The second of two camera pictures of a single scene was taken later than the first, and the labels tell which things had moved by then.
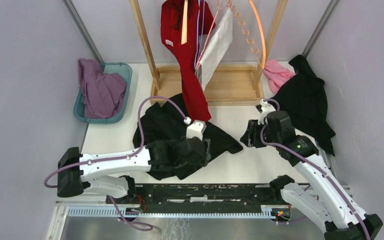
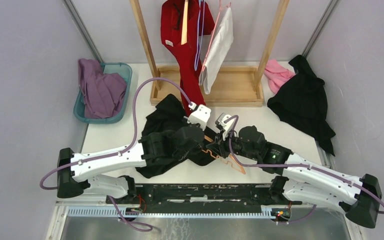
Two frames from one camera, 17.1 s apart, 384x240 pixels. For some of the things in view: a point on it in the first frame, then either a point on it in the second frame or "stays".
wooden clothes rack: [228, 85] stays
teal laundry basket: [123, 70] stays
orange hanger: [246, 33] to [242, 170]
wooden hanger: [184, 36] stays
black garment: [303, 96] stays
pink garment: [277, 74] stays
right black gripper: [250, 138] to [220, 145]
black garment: [174, 174] to [170, 113]
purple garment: [101, 93] stays
